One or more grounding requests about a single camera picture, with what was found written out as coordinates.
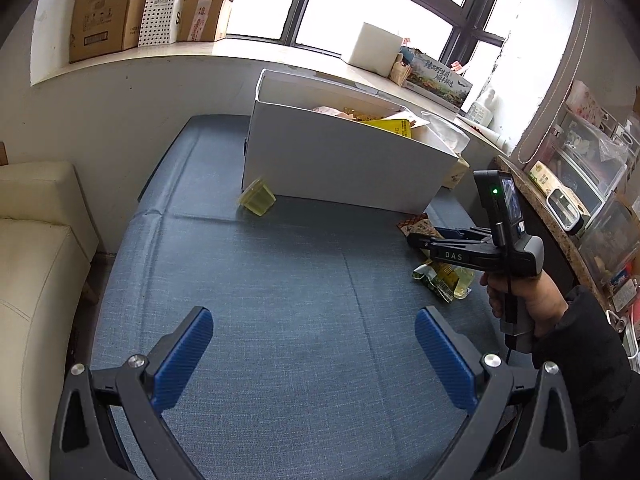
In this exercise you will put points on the small woven basket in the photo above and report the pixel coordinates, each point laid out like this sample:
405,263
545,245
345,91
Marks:
400,70

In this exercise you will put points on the cream sofa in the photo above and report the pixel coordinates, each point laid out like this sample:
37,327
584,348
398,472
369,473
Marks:
47,244

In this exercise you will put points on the right black sleeve forearm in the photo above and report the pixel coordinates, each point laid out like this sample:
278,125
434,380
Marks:
603,389

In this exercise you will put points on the white square box on sill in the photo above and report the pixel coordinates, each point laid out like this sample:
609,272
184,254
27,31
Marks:
372,49

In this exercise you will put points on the green white small box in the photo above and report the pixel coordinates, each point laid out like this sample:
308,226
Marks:
547,182

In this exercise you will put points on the white plastic bottle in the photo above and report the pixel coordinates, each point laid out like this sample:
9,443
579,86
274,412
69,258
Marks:
482,110

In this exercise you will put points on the white storage box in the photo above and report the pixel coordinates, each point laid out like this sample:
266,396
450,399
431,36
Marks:
300,153

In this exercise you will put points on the large brown cardboard box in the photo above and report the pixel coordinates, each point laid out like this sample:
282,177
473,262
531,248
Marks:
101,27

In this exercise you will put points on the small open cardboard box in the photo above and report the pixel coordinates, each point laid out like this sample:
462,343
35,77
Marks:
203,20

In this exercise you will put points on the clear yellow jelly cup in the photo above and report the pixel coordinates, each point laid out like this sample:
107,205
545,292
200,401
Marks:
457,284

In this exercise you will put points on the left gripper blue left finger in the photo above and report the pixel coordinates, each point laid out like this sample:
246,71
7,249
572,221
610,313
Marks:
86,443

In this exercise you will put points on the landscape printed tissue box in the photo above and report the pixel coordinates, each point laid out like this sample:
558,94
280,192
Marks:
429,77

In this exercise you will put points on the right hand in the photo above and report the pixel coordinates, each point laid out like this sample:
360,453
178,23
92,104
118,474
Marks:
543,300

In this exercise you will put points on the white black handheld device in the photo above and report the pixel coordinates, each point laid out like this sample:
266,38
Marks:
566,209

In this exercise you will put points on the flat yellow snack packet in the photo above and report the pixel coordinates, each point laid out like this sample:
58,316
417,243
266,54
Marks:
401,127

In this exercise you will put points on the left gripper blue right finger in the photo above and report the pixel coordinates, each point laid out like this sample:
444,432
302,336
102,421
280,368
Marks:
519,423

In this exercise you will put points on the clear plastic drawer organizer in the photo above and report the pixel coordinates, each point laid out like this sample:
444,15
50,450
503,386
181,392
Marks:
594,157

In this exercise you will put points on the yellow waffle snack pack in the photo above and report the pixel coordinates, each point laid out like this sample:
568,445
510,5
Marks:
425,273

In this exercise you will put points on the white dotted paper bag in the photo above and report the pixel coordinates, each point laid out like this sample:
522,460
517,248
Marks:
159,24

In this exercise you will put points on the white tube on sill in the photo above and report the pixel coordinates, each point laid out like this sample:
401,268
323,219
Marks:
500,140

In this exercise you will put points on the beige long snack bar pack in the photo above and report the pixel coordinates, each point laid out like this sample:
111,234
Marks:
344,114

